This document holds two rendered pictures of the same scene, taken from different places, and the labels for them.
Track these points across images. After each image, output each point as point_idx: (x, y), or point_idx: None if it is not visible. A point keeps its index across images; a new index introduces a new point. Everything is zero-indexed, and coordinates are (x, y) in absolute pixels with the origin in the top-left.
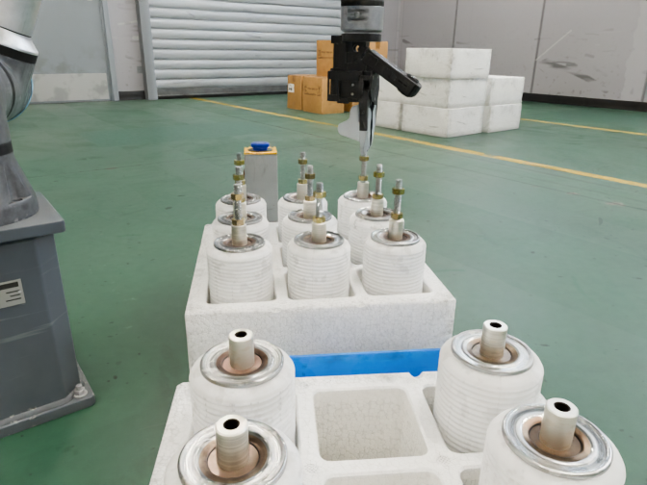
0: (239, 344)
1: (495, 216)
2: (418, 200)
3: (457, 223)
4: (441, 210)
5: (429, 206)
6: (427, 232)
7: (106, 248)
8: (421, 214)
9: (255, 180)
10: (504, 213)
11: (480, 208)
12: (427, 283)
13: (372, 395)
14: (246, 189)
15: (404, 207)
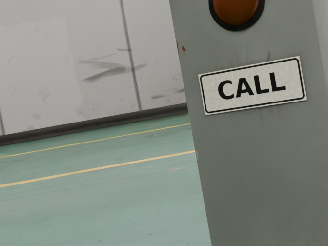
0: None
1: (192, 199)
2: (48, 234)
3: (190, 218)
4: (117, 223)
5: (88, 229)
6: (199, 238)
7: None
8: (110, 236)
9: (324, 2)
10: (189, 195)
11: (150, 204)
12: None
13: None
14: (321, 42)
15: (59, 244)
